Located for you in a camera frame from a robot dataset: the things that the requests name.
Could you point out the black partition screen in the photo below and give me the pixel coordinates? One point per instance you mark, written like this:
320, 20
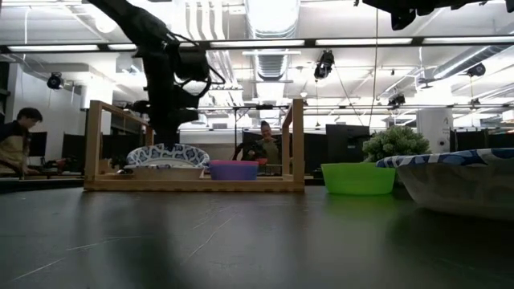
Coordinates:
482, 140

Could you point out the wooden slatted shelf rack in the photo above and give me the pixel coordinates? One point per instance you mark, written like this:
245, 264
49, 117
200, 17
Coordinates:
192, 185

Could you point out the black overhead light rail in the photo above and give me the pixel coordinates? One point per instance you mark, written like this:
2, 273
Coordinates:
309, 41

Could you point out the person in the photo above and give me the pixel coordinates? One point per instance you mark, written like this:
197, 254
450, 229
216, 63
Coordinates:
270, 148
16, 148

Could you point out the small black background monitor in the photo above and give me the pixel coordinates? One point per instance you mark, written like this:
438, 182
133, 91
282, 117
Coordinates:
38, 143

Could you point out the black ceiling spotlight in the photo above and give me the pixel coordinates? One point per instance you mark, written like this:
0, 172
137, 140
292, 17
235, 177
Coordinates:
55, 81
324, 65
476, 70
396, 100

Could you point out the large black background monitor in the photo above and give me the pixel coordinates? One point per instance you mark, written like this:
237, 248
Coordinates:
347, 142

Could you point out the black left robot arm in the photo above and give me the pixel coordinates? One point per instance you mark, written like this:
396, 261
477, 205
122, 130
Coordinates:
132, 20

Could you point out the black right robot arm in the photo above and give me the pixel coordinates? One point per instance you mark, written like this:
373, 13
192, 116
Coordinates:
508, 5

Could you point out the green potted plant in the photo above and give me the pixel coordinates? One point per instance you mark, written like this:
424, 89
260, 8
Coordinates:
395, 142

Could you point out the blue patterned paper bowl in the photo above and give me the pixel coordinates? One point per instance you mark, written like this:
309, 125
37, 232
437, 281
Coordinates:
188, 154
462, 188
168, 167

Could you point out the purple bowl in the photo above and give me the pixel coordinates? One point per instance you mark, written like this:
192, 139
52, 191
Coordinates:
233, 173

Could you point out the pink plastic bowl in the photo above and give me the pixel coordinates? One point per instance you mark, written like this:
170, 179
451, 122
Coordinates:
233, 163

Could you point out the green plastic bowl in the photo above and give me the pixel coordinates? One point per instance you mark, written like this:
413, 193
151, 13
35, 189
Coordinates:
357, 180

